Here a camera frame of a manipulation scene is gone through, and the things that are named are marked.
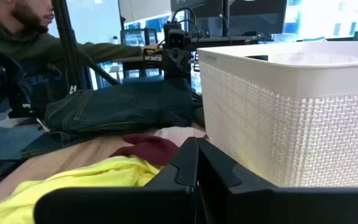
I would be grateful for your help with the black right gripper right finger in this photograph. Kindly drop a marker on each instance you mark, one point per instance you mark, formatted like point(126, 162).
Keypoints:
point(275, 205)

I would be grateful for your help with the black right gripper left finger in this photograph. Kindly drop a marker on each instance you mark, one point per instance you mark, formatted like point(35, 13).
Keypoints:
point(135, 205)

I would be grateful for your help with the yellow garment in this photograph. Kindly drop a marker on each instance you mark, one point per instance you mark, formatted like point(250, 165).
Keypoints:
point(89, 172)

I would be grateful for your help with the maroon garment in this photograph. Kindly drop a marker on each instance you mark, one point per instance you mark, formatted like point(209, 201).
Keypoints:
point(148, 149)

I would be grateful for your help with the pale pink garment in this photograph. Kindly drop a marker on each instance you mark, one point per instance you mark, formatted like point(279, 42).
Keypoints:
point(179, 133)

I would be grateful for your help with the dark green pants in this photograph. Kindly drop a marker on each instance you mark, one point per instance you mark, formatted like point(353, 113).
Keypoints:
point(120, 105)

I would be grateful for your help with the dark blue denim jeans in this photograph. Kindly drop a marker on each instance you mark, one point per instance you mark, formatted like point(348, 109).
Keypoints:
point(54, 141)

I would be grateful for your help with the small white cup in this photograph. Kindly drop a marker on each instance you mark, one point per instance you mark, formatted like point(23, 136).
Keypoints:
point(114, 40)

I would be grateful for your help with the white perforated plastic basket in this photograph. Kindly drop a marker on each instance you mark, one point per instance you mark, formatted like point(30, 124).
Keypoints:
point(291, 124)

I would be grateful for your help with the black monitor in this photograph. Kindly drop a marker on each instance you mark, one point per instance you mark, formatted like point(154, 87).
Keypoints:
point(259, 15)

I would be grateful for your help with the person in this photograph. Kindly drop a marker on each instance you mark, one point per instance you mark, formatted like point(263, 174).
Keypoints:
point(26, 43)

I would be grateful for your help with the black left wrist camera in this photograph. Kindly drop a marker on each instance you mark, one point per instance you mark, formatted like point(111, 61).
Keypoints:
point(176, 37)

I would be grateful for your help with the black aluminium table frame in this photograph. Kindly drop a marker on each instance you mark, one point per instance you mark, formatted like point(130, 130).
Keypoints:
point(67, 46)

